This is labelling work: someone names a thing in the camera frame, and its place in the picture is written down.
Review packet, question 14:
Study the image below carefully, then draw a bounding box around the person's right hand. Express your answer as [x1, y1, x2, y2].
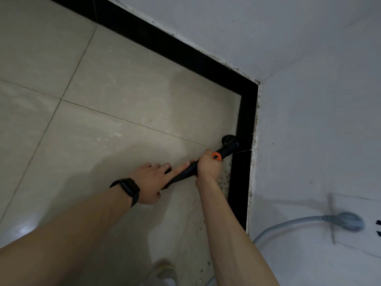
[190, 149, 223, 190]

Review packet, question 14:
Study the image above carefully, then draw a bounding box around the white shoe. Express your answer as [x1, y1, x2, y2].
[148, 258, 180, 286]

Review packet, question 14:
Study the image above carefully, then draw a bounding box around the grey cable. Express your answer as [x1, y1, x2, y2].
[252, 211, 366, 245]

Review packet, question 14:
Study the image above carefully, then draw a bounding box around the person's left forearm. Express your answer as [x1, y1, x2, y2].
[0, 189, 134, 286]

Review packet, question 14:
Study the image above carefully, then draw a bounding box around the person's right forearm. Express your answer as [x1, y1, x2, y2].
[196, 177, 281, 286]

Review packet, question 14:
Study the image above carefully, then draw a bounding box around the black baseboard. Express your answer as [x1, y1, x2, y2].
[44, 0, 259, 234]

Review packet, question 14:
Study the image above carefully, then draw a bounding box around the white wall socket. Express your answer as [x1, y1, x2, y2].
[329, 193, 381, 258]

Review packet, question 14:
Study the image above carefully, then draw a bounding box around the black smartwatch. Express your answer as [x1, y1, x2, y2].
[109, 177, 141, 209]

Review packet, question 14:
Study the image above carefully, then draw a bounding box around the black vacuum hose with nozzle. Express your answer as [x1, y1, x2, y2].
[162, 135, 240, 190]

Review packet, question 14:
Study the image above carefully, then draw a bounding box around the person's left hand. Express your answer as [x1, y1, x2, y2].
[128, 162, 191, 206]

